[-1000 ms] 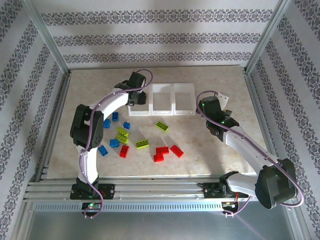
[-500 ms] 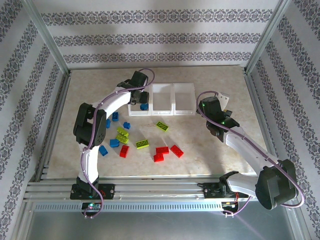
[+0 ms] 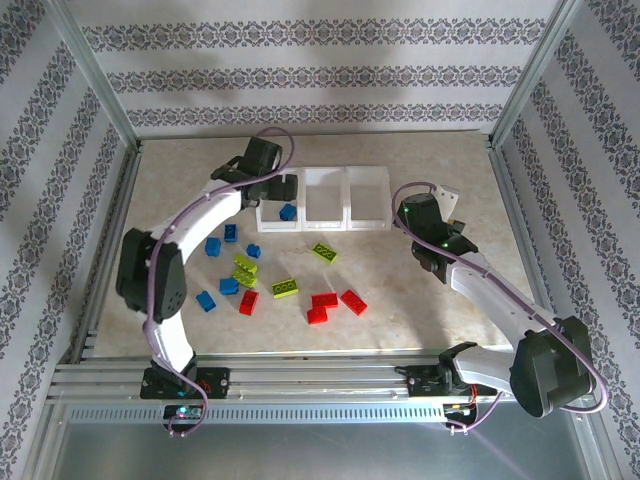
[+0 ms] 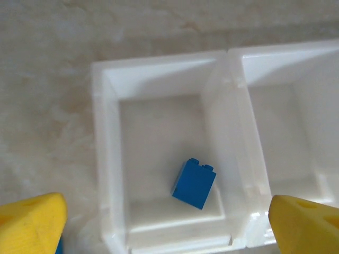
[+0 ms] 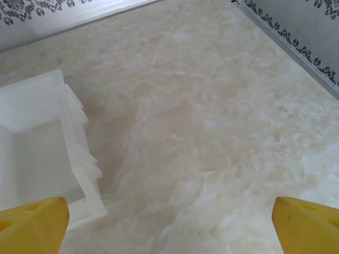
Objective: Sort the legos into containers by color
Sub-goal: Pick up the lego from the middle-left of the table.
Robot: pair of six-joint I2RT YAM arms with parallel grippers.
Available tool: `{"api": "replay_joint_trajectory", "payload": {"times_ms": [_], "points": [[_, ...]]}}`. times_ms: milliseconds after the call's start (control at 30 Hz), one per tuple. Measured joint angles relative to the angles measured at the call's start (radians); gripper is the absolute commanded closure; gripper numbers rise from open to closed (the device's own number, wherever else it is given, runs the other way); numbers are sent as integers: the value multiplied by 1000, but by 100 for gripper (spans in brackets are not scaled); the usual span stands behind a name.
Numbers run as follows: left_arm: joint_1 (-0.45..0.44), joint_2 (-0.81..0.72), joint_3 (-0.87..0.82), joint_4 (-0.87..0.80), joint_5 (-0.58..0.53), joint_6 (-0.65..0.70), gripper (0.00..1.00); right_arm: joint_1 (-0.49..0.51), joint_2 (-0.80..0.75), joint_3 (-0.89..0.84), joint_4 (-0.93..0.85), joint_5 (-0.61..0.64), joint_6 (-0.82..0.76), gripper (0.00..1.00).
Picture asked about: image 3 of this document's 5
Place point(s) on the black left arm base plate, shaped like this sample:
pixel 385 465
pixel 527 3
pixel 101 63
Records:
pixel 217 382

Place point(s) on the aluminium frame post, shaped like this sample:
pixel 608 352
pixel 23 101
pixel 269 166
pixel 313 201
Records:
pixel 95 75
pixel 531 75

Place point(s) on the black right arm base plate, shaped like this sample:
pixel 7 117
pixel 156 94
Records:
pixel 420 382

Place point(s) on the small circuit board with LED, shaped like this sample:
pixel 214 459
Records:
pixel 182 412

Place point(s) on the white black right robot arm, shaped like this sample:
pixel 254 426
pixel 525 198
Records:
pixel 490 290

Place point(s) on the grey metal sheet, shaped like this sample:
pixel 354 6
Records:
pixel 300 455

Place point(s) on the white bin for green bricks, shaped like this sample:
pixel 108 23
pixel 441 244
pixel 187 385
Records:
pixel 325 225

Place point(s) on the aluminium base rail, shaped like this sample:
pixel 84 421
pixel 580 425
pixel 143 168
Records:
pixel 325 380

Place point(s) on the green lego brick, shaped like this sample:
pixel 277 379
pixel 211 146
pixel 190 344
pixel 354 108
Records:
pixel 244 279
pixel 245 262
pixel 324 252
pixel 284 288

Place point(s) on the aluminium side rail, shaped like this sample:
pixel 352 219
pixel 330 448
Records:
pixel 510 200
pixel 107 250

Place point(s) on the red lego brick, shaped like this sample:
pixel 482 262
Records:
pixel 249 302
pixel 317 315
pixel 354 302
pixel 324 300

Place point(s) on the blue lego brick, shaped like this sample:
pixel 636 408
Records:
pixel 229 285
pixel 287 212
pixel 230 232
pixel 253 250
pixel 213 246
pixel 205 300

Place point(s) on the white bin for blue bricks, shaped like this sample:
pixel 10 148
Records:
pixel 277 227

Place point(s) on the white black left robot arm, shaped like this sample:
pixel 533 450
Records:
pixel 210 210

